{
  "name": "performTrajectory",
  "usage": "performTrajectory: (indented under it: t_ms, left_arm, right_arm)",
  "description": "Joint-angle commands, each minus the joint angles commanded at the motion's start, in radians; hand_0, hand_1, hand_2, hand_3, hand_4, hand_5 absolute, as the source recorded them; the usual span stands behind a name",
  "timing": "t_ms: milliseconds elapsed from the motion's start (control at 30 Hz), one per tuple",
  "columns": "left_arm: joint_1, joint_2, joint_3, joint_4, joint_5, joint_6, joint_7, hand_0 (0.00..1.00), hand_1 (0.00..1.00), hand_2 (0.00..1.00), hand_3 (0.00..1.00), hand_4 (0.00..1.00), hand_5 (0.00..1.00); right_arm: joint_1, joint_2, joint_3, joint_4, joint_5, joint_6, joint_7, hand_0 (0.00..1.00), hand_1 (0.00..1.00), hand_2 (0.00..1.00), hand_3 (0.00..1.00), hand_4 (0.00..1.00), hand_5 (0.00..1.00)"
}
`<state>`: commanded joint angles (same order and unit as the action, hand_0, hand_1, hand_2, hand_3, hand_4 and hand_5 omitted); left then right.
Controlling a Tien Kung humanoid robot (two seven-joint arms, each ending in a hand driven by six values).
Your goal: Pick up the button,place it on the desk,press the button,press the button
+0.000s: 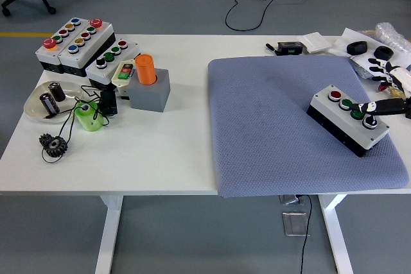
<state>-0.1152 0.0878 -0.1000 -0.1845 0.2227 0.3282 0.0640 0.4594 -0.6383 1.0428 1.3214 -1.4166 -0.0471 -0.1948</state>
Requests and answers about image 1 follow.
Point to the black device green label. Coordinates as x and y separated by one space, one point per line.
289 48

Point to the grey plastic block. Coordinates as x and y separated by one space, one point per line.
149 97

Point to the small black adapter box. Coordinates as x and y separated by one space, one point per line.
108 102

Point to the black pen tool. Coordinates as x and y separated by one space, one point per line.
271 47

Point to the black striped capacitor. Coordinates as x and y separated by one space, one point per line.
48 104

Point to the shiny metal dish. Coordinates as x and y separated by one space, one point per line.
33 107

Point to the metal floor socket box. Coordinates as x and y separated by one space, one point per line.
295 224

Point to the metal floor socket lid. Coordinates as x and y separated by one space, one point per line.
289 199

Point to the small black gear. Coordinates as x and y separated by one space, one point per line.
44 140

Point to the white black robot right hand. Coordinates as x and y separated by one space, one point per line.
403 78

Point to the large black gear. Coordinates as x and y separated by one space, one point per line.
59 149

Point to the cream red-green switch box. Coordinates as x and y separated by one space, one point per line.
122 78

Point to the white table leg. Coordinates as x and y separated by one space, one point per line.
337 232
110 232

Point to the grey-blue quilted mat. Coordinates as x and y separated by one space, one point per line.
266 120

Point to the green plastic cylinder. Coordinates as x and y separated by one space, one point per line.
90 121

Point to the orange plastic cylinder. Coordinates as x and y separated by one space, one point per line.
145 70

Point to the four-button white control box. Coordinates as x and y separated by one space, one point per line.
96 73
324 107

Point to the white wall switch plate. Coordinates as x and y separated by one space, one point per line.
316 42

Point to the black brown capacitor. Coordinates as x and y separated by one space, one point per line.
57 92

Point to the clear bubble wrap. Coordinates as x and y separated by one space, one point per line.
393 36

